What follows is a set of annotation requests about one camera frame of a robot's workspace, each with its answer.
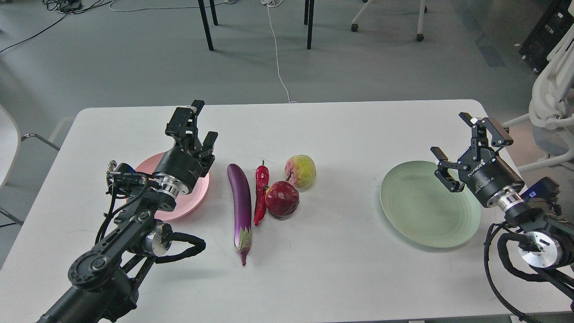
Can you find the black equipment case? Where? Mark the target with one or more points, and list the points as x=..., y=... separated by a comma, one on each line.
x=546, y=34

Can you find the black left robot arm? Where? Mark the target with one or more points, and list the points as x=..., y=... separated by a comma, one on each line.
x=105, y=280

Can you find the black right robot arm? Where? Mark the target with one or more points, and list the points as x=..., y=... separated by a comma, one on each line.
x=533, y=241

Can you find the white chair right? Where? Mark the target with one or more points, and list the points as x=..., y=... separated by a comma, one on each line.
x=549, y=108

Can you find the red chili pepper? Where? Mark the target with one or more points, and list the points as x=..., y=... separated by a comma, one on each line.
x=262, y=181

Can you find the chair at left edge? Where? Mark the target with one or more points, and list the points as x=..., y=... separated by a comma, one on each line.
x=10, y=142

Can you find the white rolling chair base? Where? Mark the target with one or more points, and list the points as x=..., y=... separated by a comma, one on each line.
x=368, y=4

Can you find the red pomegranate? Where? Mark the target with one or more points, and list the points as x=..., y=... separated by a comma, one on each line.
x=281, y=199

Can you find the yellow pink peach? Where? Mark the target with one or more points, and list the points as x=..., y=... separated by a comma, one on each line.
x=300, y=171

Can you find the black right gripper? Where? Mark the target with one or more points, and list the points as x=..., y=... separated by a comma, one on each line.
x=486, y=175

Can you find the green plate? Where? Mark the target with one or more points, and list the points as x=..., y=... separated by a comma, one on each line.
x=424, y=211

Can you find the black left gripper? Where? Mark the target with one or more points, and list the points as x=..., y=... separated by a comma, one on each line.
x=176, y=163

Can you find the pink plate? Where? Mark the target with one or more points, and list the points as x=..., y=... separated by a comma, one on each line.
x=185, y=204

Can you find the purple eggplant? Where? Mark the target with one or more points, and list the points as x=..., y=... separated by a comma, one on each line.
x=242, y=204

